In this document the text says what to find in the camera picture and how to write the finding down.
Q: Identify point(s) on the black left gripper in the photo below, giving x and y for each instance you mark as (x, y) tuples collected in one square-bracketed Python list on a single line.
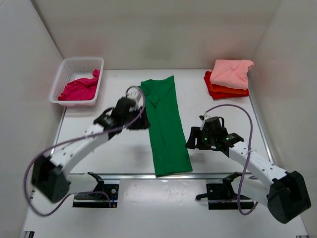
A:
[(138, 119)]

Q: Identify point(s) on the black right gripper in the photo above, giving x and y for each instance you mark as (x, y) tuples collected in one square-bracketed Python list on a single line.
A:
[(195, 133)]

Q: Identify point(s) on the green t shirt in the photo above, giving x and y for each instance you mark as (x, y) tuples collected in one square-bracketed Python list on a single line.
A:
[(166, 132)]

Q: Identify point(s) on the red t shirt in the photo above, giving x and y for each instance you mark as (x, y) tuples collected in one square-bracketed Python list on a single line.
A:
[(217, 96)]

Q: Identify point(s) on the orange t shirt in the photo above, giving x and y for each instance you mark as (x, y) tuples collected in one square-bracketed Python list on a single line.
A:
[(222, 89)]

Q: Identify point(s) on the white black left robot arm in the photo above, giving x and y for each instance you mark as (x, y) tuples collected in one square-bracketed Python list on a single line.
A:
[(52, 174)]

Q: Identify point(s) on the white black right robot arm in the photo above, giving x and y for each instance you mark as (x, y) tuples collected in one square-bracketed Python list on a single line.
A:
[(284, 193)]

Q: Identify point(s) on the magenta t shirt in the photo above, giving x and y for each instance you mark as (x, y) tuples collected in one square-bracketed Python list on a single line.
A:
[(82, 89)]

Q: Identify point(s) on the salmon pink folded t shirt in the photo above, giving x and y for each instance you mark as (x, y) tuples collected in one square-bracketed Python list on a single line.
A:
[(231, 73)]

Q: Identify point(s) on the white plastic basket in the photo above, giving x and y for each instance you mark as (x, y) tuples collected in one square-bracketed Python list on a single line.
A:
[(72, 69)]

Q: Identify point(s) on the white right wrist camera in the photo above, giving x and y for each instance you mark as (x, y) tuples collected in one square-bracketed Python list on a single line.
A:
[(204, 117)]

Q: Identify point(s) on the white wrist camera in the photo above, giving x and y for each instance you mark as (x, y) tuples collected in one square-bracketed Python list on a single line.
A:
[(134, 95), (204, 117)]

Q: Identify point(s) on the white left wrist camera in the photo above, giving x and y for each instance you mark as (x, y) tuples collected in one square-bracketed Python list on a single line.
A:
[(134, 95)]

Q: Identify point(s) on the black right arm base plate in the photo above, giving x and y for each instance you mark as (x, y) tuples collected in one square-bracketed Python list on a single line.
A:
[(220, 194)]

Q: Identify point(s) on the aluminium table edge rail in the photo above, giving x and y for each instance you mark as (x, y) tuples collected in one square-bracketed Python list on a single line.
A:
[(110, 176)]

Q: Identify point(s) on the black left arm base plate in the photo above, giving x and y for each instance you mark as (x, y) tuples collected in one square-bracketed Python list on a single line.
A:
[(106, 197)]

